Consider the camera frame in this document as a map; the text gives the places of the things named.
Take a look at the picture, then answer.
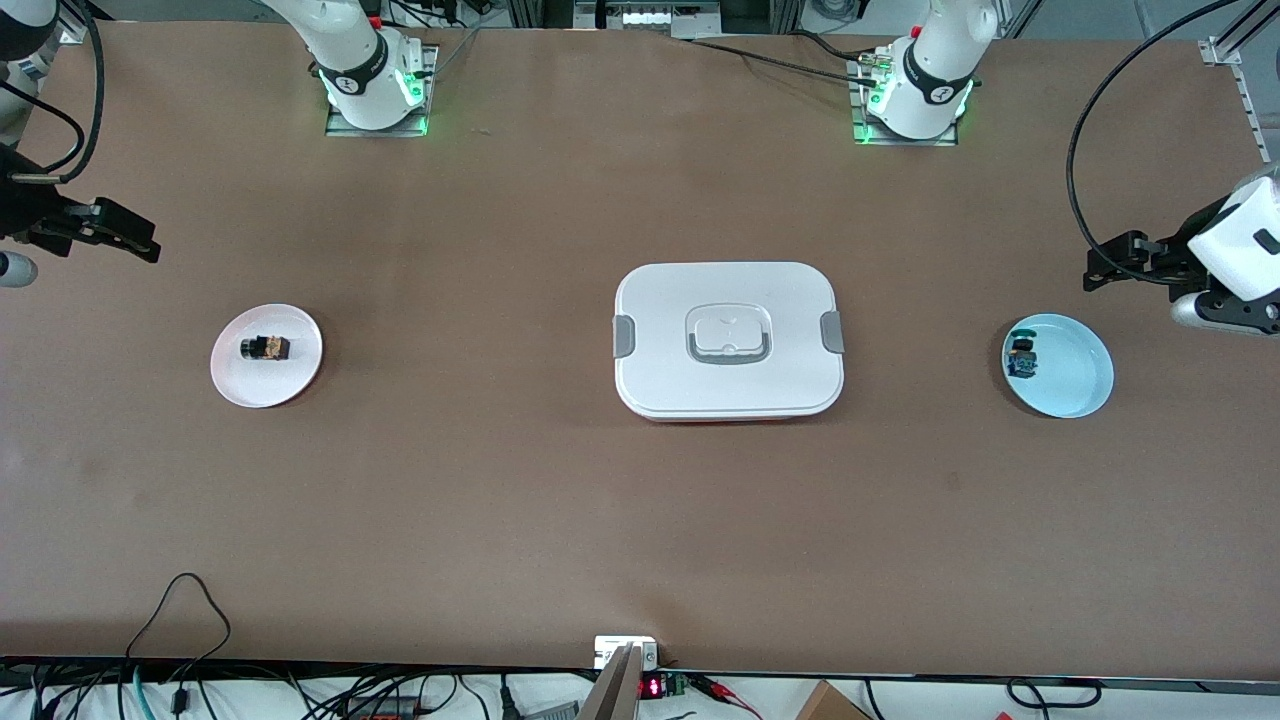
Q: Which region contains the thin black looped cable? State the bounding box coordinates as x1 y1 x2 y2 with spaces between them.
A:
124 572 233 669

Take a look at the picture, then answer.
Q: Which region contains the black flat loop cable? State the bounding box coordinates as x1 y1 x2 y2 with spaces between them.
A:
1005 677 1103 711

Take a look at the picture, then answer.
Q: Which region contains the black cable to arm base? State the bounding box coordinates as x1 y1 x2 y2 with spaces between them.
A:
688 30 883 87

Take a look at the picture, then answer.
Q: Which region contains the pink round plate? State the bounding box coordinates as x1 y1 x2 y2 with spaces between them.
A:
210 303 324 409

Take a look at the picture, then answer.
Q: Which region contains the light blue round plate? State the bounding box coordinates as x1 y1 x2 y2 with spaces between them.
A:
1001 313 1115 419

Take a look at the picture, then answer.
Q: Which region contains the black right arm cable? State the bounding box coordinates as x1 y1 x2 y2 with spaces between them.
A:
0 0 107 187

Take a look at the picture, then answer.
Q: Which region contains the brown cardboard box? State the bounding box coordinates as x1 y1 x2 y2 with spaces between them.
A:
795 680 873 720

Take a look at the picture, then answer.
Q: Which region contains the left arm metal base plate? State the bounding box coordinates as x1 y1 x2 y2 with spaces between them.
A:
848 55 959 148

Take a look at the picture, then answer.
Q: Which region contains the white metal bracket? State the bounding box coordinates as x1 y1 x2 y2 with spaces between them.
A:
594 636 660 670

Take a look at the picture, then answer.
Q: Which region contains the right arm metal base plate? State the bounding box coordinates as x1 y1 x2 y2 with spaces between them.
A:
324 44 440 138

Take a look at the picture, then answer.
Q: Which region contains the aluminium profile bar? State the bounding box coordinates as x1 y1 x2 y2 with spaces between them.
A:
578 643 646 720

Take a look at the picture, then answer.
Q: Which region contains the red clip lead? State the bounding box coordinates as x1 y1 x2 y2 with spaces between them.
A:
690 674 763 720

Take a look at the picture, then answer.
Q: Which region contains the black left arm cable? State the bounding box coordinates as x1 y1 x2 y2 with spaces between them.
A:
1065 0 1243 257

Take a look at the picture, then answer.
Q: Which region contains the white rack device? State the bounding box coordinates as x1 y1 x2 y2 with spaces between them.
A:
574 0 723 31

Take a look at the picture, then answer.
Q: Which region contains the white box with grey handle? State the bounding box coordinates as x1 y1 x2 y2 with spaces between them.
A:
613 262 846 423

